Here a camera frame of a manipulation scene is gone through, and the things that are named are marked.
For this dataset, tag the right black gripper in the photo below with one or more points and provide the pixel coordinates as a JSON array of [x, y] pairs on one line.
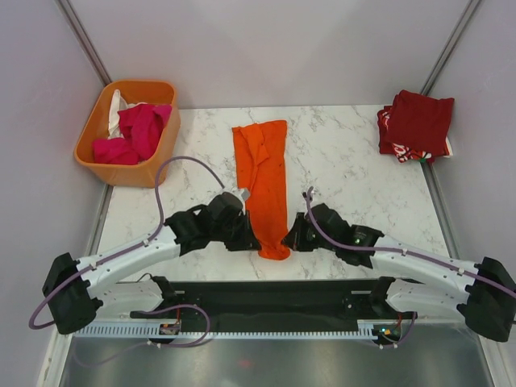
[[294, 239]]

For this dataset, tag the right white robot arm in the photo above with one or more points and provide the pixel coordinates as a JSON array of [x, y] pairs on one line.
[[481, 295]]

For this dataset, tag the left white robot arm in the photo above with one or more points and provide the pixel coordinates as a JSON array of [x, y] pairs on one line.
[[76, 289]]

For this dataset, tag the white slotted cable duct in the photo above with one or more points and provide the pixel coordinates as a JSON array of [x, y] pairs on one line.
[[158, 330]]

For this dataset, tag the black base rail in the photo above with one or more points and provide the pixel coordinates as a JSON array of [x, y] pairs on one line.
[[328, 305]]

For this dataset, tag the orange t shirt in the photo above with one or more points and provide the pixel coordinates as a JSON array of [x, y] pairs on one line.
[[260, 168]]

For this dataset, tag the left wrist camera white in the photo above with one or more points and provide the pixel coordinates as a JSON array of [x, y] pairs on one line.
[[242, 193]]

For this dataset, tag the white cloth in bin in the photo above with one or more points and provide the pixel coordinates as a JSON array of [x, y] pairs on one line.
[[117, 104]]

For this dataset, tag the orange plastic bin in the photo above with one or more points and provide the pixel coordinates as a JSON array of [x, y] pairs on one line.
[[96, 127]]

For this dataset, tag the pink t shirt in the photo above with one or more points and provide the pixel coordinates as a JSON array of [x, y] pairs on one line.
[[141, 128]]

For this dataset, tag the dark red folded shirt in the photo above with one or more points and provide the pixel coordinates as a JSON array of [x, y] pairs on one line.
[[419, 122]]

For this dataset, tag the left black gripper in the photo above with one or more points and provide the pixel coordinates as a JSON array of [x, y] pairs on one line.
[[247, 240]]

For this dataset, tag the red printed folded shirt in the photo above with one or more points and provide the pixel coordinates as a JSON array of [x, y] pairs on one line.
[[403, 153]]

